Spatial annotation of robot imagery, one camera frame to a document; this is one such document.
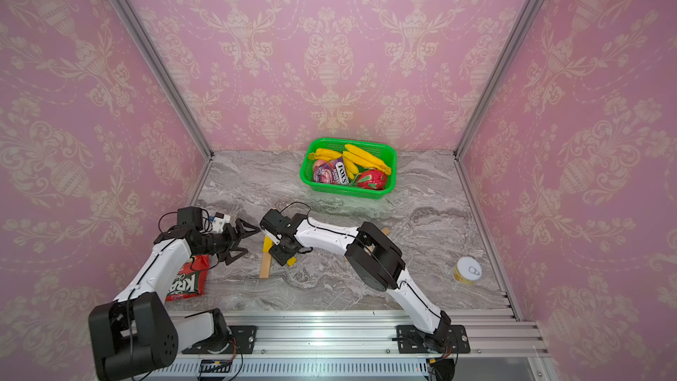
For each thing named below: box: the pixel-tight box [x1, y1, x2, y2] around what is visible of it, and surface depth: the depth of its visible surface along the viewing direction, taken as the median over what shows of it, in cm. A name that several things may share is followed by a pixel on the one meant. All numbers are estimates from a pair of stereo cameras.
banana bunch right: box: [342, 143, 393, 180], surface depth 111 cm
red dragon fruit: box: [356, 168, 388, 191], surface depth 104 cm
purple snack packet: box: [312, 156, 350, 185], surface depth 108 cm
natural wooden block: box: [259, 252, 272, 279], surface depth 89 cm
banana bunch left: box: [308, 148, 344, 162], surface depth 113 cm
